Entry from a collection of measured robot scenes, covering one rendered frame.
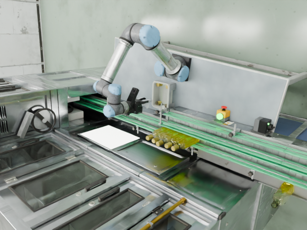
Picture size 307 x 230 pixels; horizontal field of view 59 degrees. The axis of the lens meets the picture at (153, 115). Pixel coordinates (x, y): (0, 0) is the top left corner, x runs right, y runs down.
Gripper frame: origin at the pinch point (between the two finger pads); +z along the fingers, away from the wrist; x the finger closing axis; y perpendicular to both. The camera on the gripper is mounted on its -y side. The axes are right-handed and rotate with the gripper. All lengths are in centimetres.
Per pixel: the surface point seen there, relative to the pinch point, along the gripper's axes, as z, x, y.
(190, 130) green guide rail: 24.0, 20.2, 23.9
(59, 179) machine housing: -57, -21, 47
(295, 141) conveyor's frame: 38, 86, 16
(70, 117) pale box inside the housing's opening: 3, -103, 39
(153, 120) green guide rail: 25.6, -16.7, 25.4
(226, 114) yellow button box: 37, 40, 10
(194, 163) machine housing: 21, 27, 46
